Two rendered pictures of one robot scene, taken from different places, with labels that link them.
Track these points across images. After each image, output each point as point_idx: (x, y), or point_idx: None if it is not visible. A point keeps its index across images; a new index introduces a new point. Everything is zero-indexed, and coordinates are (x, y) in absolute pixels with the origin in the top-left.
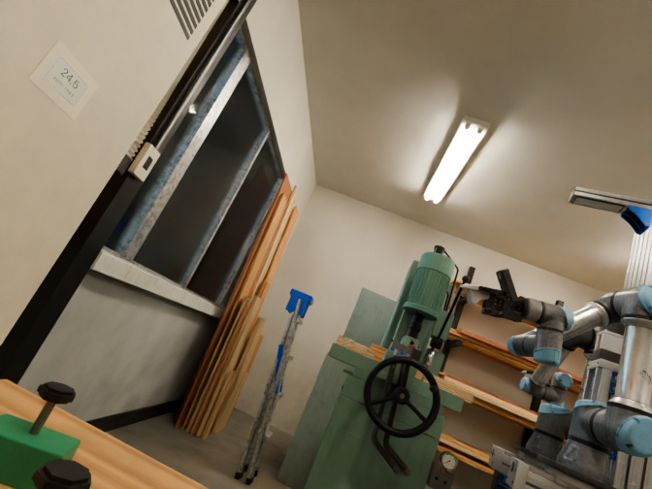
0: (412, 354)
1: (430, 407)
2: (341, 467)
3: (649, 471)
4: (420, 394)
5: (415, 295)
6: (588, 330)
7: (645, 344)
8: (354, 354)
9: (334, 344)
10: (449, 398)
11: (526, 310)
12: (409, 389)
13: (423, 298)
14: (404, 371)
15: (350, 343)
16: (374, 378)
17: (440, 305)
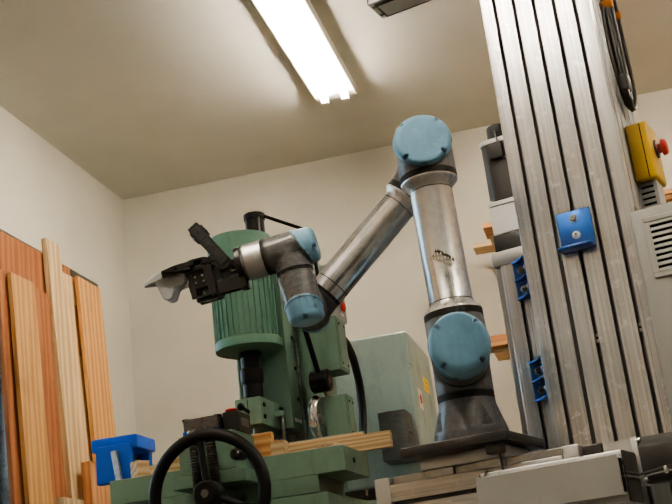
0: (225, 423)
1: (297, 488)
2: None
3: (589, 381)
4: (274, 478)
5: (218, 325)
6: (396, 231)
7: (426, 212)
8: (150, 480)
9: (113, 484)
10: (320, 456)
11: (240, 266)
12: (235, 479)
13: (230, 322)
14: (211, 456)
15: (141, 467)
16: (158, 494)
17: (270, 315)
